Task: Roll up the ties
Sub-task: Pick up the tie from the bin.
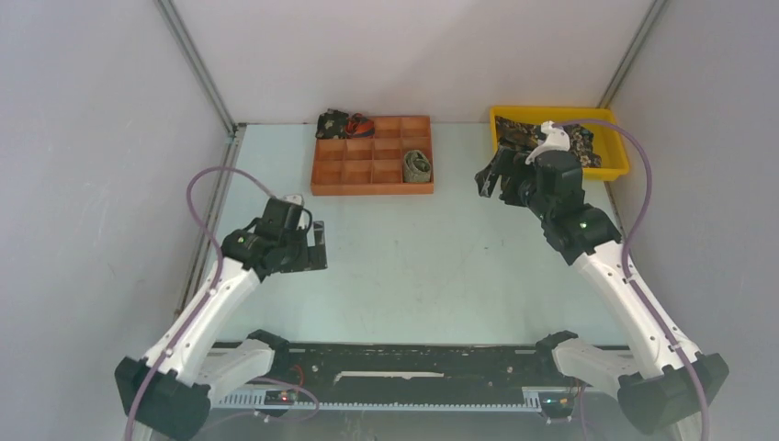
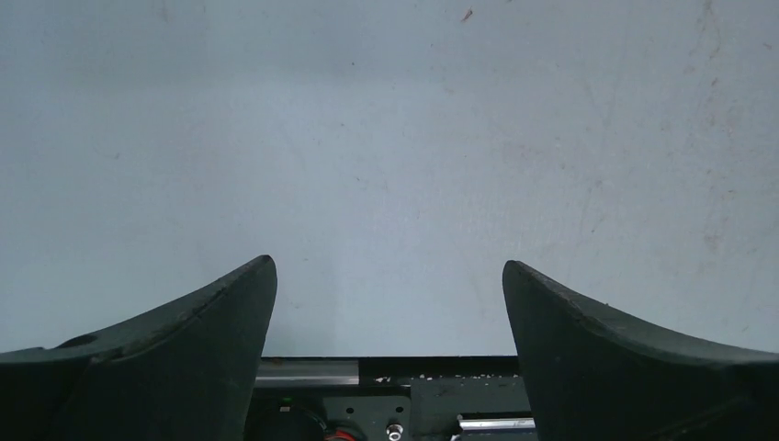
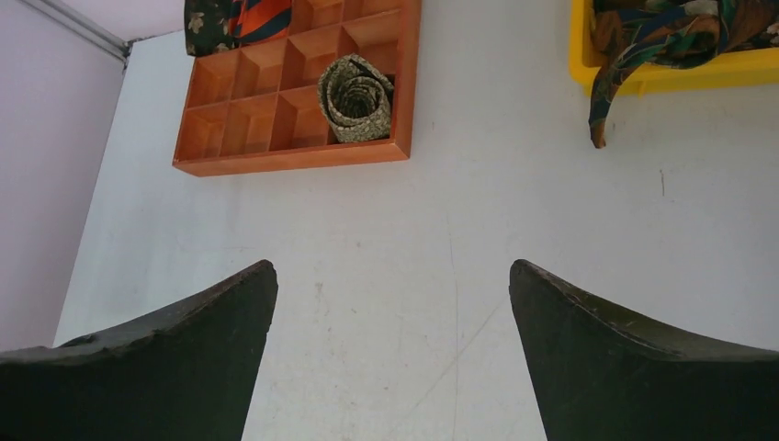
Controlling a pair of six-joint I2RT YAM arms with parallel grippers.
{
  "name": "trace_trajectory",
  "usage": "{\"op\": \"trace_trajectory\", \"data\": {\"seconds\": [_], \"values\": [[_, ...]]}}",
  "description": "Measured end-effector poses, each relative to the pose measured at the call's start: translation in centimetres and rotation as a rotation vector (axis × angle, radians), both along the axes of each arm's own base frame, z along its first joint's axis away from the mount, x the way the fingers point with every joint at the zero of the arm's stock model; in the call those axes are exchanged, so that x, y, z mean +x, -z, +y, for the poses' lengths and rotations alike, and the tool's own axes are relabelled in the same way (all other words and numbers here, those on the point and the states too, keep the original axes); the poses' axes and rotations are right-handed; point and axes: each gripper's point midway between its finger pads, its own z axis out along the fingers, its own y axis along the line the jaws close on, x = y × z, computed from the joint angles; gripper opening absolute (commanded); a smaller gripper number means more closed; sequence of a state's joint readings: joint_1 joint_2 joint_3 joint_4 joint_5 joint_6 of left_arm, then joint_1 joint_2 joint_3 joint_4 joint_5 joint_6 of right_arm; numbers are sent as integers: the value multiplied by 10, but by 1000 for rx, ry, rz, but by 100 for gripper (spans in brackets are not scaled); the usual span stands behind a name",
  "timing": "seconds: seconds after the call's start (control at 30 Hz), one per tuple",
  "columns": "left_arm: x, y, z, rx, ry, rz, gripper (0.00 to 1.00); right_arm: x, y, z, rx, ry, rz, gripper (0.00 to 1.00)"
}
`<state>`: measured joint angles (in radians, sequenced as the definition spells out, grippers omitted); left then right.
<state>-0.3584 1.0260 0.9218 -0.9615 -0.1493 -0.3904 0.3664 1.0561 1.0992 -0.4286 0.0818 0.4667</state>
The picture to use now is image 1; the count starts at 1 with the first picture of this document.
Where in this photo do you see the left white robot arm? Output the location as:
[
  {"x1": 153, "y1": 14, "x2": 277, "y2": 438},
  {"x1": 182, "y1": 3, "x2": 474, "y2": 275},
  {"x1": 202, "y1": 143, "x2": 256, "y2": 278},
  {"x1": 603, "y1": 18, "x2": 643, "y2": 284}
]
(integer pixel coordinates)
[{"x1": 114, "y1": 195, "x2": 327, "y2": 440}]

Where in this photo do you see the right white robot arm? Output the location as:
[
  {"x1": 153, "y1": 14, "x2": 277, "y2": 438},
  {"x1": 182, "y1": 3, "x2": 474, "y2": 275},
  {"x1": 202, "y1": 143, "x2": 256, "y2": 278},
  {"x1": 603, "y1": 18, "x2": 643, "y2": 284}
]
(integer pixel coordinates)
[{"x1": 475, "y1": 147, "x2": 729, "y2": 435}]

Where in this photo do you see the dark floral tie in bin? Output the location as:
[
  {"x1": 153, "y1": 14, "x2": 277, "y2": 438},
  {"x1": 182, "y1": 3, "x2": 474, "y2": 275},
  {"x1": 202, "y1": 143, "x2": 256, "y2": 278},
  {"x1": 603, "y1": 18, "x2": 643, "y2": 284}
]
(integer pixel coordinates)
[{"x1": 494, "y1": 116, "x2": 602, "y2": 168}]

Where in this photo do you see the rolled olive green tie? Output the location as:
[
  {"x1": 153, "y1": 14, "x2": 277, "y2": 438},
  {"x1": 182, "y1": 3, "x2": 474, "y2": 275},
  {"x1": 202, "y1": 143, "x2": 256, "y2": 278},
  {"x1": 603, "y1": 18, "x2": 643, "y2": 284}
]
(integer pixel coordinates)
[{"x1": 402, "y1": 150, "x2": 433, "y2": 184}]

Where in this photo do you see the yellow plastic bin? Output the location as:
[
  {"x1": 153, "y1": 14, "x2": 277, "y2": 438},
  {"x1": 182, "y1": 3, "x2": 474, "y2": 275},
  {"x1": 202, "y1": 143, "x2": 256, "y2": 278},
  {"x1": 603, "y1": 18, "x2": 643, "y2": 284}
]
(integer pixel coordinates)
[{"x1": 489, "y1": 106, "x2": 630, "y2": 181}]

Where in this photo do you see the orange compartment tray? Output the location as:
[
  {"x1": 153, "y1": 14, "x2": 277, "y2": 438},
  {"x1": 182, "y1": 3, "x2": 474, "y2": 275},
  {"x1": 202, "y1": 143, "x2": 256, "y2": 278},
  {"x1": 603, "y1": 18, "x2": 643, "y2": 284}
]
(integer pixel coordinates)
[{"x1": 310, "y1": 115, "x2": 435, "y2": 196}]

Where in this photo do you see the rolled black floral tie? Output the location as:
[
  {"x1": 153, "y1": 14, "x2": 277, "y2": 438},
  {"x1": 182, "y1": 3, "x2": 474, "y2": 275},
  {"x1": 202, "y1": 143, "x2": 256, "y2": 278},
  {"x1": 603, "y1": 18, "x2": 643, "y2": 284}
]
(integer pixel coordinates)
[{"x1": 315, "y1": 108, "x2": 350, "y2": 140}]

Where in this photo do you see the rolled red black tie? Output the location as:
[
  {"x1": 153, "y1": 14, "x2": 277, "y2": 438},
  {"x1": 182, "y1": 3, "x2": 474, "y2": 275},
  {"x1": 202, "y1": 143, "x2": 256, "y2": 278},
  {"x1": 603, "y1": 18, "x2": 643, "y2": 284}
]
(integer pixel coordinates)
[{"x1": 344, "y1": 113, "x2": 376, "y2": 139}]

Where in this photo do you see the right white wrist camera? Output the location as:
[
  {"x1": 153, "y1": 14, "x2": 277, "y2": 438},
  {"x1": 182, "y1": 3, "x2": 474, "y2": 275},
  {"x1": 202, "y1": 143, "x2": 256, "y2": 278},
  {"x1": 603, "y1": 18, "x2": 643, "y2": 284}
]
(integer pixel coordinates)
[{"x1": 525, "y1": 120, "x2": 570, "y2": 164}]

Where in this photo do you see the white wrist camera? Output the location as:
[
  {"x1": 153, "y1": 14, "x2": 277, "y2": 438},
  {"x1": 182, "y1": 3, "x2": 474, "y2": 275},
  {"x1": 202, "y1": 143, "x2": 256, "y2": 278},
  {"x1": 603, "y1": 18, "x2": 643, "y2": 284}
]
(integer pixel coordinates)
[
  {"x1": 281, "y1": 194, "x2": 305, "y2": 209},
  {"x1": 525, "y1": 120, "x2": 570, "y2": 164}
]

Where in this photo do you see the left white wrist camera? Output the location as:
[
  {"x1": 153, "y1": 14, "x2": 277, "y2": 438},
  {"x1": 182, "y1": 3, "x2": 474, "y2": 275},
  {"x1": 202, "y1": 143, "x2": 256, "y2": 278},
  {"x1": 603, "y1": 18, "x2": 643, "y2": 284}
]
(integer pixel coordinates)
[{"x1": 281, "y1": 194, "x2": 305, "y2": 209}]

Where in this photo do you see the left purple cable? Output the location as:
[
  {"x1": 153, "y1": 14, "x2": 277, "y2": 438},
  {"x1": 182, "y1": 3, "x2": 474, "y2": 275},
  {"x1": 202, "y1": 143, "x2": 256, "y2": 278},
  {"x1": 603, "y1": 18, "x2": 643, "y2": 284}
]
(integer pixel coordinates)
[{"x1": 124, "y1": 166, "x2": 281, "y2": 441}]

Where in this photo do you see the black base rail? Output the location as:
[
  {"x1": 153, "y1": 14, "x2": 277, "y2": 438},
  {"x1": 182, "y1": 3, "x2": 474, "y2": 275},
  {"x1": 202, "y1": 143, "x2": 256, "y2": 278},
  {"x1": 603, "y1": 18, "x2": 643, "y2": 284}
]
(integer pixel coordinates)
[{"x1": 216, "y1": 343, "x2": 586, "y2": 412}]

